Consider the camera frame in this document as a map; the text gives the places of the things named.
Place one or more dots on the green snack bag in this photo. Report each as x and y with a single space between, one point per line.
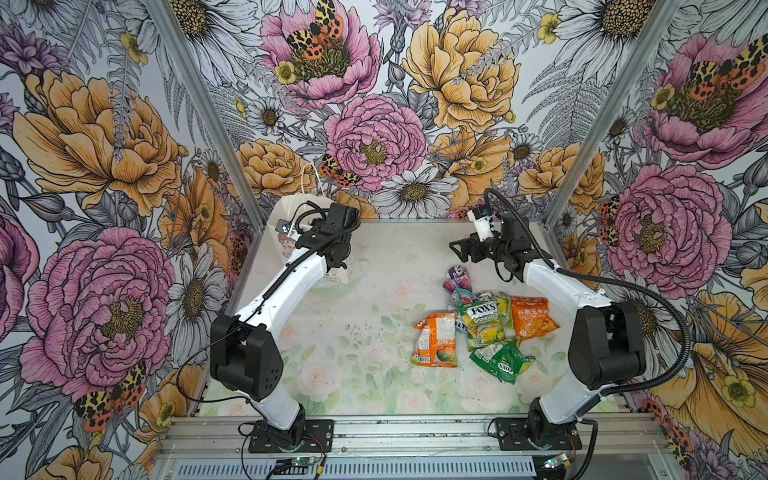
503 360

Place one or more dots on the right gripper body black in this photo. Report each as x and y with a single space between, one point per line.
493 248

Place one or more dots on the yellow green Fox's candy bag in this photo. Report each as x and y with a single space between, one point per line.
484 320

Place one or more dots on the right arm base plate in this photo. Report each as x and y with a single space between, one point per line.
518 434

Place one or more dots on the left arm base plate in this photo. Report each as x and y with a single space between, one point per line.
305 436

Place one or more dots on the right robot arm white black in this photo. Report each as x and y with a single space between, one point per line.
606 345

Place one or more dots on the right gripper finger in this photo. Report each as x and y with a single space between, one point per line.
465 254
466 243

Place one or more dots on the aluminium front rail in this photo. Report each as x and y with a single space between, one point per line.
404 436

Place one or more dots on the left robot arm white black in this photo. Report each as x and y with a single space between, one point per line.
243 353

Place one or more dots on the purple snack packet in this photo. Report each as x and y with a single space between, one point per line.
457 278

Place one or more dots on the white vented box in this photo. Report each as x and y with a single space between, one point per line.
505 467

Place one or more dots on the teal Fox's candy bag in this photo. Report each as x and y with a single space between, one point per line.
458 299

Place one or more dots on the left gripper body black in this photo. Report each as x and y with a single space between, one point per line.
348 248

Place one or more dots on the white paper bag with print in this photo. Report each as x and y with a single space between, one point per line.
291 207

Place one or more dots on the orange snack bag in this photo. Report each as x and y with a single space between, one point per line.
435 346
531 317

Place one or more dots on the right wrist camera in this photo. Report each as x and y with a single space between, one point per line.
482 218

